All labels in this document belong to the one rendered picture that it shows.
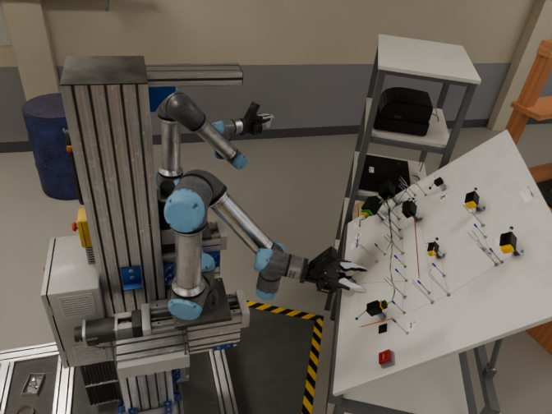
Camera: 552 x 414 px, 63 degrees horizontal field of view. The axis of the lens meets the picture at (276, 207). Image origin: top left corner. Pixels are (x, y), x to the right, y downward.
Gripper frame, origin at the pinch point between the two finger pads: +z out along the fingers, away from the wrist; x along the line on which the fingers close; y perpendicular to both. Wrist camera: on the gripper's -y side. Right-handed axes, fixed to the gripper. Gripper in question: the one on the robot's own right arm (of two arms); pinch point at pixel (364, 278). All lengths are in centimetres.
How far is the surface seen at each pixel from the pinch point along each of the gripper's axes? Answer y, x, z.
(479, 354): 54, -19, 65
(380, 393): 75, -2, 29
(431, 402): 73, -2, 51
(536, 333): 153, -114, 169
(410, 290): 41, -34, 31
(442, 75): -15, -125, 31
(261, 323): 170, -81, -28
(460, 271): 22, -34, 45
